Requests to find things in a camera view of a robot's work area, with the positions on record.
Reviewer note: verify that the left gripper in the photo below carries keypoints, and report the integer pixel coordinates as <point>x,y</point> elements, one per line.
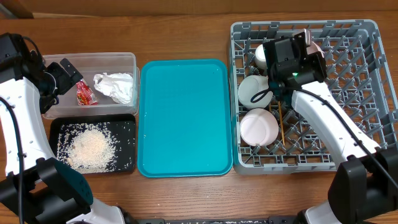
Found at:
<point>66,81</point>

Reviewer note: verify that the clear plastic bin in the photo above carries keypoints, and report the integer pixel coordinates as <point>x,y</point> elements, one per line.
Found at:
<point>90,64</point>

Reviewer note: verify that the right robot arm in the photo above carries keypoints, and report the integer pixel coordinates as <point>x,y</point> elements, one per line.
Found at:
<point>365,183</point>

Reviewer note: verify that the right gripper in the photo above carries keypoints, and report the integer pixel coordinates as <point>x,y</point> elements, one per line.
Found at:
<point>308,56</point>

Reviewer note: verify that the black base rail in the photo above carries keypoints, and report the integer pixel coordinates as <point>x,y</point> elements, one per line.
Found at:
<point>289,219</point>

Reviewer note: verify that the teal serving tray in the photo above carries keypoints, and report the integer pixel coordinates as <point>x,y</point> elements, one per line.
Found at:
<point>184,119</point>

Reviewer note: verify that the grey bowl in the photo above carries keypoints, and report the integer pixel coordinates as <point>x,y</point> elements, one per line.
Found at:
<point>249,87</point>

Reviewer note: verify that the black plastic tray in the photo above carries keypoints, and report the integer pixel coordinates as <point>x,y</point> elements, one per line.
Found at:
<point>127,143</point>

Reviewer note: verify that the small pink plate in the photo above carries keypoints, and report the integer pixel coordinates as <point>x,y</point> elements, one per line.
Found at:
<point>259,127</point>

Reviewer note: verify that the white napkin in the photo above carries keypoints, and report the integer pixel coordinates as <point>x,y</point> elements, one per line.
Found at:
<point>117,86</point>

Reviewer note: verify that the red snack wrapper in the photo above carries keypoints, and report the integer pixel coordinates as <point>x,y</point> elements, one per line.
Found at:
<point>84,94</point>

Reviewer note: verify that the white rice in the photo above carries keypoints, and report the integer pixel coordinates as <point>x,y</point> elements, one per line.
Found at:
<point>90,149</point>

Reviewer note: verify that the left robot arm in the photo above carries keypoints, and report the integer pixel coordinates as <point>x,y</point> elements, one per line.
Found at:
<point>38,188</point>

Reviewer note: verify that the white cup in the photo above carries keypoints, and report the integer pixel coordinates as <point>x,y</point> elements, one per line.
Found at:
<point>260,58</point>

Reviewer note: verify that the large pink plate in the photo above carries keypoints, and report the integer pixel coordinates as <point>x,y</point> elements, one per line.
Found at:
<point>311,47</point>

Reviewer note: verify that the grey dish rack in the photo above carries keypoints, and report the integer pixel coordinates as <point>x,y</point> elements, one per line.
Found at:
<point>358,78</point>

